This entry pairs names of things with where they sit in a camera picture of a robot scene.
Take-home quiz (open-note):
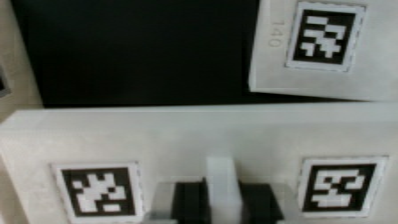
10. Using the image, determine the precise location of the white door panel small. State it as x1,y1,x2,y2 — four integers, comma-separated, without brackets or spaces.
249,0,398,102

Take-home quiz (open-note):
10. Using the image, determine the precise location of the white cabinet body box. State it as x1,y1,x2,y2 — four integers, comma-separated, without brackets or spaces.
0,0,41,117

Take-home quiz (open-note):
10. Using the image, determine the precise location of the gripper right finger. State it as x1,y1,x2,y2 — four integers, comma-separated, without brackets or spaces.
240,183,284,224

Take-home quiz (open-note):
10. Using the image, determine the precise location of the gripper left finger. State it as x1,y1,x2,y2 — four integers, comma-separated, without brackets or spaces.
171,180,211,224

